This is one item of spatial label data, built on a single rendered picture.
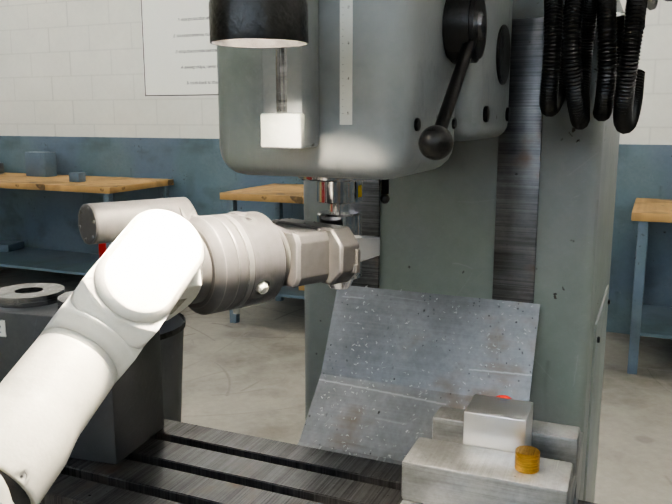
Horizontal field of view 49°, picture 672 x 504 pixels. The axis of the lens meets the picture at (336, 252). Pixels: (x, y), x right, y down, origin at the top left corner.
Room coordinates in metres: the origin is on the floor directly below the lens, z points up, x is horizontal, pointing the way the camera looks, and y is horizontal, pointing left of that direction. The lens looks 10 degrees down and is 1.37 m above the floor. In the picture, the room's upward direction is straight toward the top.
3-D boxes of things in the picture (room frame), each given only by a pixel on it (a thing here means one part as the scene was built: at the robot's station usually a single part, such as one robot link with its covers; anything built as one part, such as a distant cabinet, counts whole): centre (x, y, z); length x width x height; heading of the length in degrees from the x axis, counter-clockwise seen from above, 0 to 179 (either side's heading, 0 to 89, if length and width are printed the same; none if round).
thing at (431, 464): (0.64, -0.14, 1.03); 0.15 x 0.06 x 0.04; 68
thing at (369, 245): (0.74, -0.02, 1.23); 0.06 x 0.02 x 0.03; 134
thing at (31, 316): (0.94, 0.36, 1.04); 0.22 x 0.12 x 0.20; 74
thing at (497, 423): (0.69, -0.16, 1.05); 0.06 x 0.05 x 0.06; 68
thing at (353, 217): (0.76, 0.00, 1.26); 0.05 x 0.05 x 0.01
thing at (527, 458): (0.63, -0.17, 1.06); 0.02 x 0.02 x 0.02
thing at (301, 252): (0.70, 0.06, 1.23); 0.13 x 0.12 x 0.10; 44
